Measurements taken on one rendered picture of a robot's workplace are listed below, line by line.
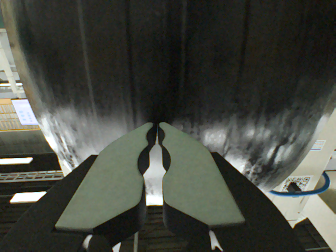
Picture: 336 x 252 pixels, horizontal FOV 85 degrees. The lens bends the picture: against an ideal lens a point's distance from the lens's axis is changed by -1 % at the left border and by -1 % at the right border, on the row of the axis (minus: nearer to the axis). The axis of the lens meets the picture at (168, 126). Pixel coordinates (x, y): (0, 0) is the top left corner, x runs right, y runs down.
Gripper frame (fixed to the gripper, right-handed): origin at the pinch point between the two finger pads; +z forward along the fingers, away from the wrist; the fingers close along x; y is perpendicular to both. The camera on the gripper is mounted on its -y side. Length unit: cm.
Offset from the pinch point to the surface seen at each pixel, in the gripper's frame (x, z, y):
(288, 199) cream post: 35, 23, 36
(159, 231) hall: -22, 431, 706
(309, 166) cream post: 36.2, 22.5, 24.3
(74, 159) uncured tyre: -7.7, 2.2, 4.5
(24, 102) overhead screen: -255, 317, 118
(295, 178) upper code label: 33.8, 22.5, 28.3
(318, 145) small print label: 35.8, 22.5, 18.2
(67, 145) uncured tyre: -7.8, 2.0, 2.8
